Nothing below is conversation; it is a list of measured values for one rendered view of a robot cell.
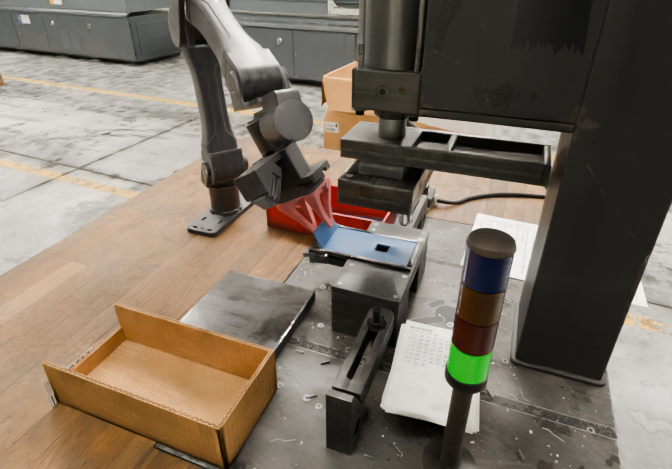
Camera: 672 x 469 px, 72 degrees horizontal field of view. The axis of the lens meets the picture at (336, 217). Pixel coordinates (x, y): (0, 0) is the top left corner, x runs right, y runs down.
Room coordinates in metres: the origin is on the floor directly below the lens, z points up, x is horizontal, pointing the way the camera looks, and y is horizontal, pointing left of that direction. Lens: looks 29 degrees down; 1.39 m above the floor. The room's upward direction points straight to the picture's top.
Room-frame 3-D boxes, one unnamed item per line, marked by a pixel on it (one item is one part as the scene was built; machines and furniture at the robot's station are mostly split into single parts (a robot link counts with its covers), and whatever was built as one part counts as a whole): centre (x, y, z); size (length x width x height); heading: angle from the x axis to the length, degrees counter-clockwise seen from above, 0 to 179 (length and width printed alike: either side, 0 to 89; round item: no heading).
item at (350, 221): (0.85, 0.01, 0.93); 0.25 x 0.12 x 0.06; 69
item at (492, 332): (0.32, -0.12, 1.10); 0.04 x 0.04 x 0.03
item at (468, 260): (0.32, -0.12, 1.17); 0.04 x 0.04 x 0.03
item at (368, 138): (0.59, -0.15, 1.22); 0.26 x 0.18 x 0.30; 69
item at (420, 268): (0.60, -0.08, 0.94); 0.20 x 0.10 x 0.07; 159
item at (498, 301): (0.32, -0.12, 1.14); 0.04 x 0.04 x 0.03
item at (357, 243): (0.63, -0.05, 1.00); 0.15 x 0.07 x 0.03; 69
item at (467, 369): (0.32, -0.12, 1.07); 0.04 x 0.04 x 0.03
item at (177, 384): (0.41, 0.22, 0.93); 0.25 x 0.13 x 0.08; 69
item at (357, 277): (0.60, -0.08, 0.98); 0.20 x 0.10 x 0.01; 159
